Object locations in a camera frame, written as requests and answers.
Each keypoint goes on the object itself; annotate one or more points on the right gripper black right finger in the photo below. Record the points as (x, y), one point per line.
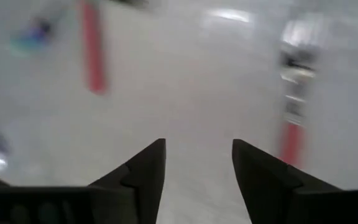
(272, 193)

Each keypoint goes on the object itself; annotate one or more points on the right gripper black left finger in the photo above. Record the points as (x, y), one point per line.
(141, 186)

